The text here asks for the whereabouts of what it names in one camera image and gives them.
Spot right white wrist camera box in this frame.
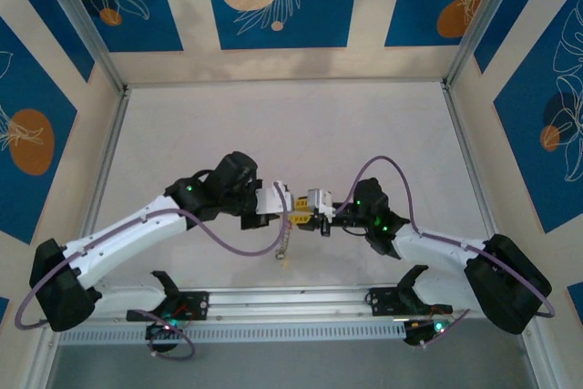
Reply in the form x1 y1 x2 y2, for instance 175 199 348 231
307 187 337 220

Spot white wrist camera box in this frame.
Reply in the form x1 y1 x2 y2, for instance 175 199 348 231
253 180 293 216
307 187 337 220

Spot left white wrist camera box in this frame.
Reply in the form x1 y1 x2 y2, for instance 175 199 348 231
253 180 293 216

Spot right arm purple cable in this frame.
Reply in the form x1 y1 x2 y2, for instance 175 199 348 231
333 155 556 350

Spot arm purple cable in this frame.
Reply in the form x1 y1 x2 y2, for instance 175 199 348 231
15 181 292 360
333 155 556 350

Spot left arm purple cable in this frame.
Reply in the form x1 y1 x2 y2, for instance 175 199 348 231
15 181 292 360

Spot aluminium mounting rail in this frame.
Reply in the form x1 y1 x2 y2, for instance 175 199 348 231
86 282 541 327

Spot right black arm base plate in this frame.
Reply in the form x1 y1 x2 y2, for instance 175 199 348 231
363 286 455 317

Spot grey slotted cable duct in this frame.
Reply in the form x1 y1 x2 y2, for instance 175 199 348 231
56 321 409 345

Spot aluminium table side rail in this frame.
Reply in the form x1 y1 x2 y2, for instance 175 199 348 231
440 81 497 238
79 87 132 244

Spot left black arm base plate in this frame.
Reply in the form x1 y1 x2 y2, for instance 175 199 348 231
126 291 210 322

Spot aluminium frame post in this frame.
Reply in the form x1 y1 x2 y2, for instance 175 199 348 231
442 0 524 89
34 0 129 95

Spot aluminium frame leg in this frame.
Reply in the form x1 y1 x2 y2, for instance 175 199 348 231
25 329 63 389
517 324 564 389

